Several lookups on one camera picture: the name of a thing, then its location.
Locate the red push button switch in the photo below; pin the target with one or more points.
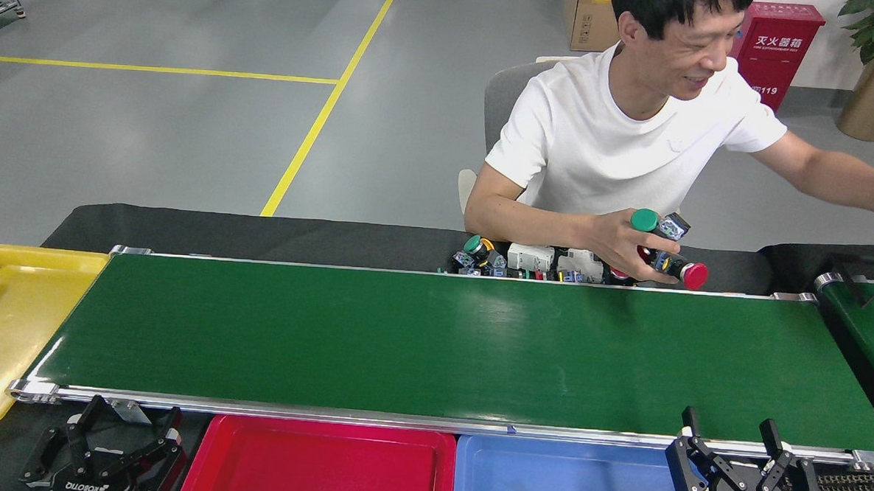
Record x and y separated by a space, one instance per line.
619 274
694 276

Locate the white circuit breaker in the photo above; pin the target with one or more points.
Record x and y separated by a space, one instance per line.
531 257
580 263

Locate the green push button switch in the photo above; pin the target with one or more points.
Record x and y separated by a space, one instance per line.
477 246
645 219

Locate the person's right forearm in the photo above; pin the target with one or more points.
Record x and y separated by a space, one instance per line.
526 223

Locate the yellow plastic tray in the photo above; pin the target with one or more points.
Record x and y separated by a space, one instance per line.
12 345

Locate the long green conveyor belt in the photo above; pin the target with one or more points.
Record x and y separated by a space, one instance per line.
404 332

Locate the person's right hand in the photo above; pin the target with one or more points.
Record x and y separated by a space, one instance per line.
614 238

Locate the red plastic bin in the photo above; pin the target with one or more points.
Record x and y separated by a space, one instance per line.
309 461

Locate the blue plastic bin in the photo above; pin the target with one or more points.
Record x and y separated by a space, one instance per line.
545 479

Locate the person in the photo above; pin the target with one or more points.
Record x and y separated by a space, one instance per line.
597 134

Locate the red fire extinguisher box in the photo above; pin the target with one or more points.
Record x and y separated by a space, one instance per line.
773 53

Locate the grey office chair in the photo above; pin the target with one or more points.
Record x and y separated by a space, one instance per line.
502 101

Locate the brown cardboard box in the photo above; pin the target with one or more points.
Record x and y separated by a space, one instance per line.
591 20

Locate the grey blue push button switch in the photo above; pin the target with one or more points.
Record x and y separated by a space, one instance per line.
495 263

